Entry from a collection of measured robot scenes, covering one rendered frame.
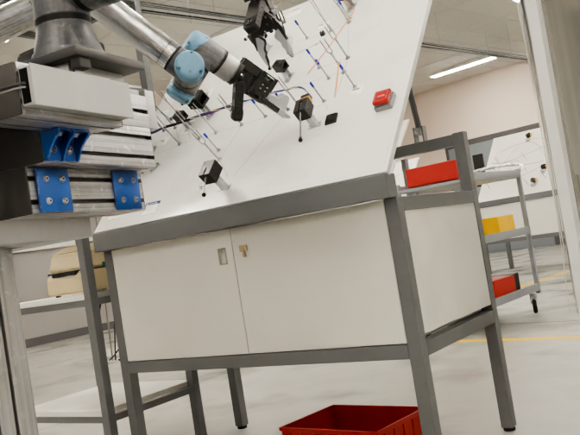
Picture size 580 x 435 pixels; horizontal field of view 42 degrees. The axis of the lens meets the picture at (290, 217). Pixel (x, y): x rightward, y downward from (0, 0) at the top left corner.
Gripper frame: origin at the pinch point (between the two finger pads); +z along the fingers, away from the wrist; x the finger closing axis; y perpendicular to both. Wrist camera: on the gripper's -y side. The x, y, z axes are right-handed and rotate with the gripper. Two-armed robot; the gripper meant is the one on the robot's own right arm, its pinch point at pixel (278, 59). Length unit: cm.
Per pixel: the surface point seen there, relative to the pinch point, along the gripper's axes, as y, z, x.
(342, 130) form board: -1.4, 26.0, -10.9
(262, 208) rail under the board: -21.0, 36.8, 13.3
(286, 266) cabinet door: -25, 55, 12
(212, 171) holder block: -15.3, 22.8, 28.4
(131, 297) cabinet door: -21, 56, 80
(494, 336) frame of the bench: 10, 110, -27
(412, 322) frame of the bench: -35, 74, -25
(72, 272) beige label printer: -15, 43, 107
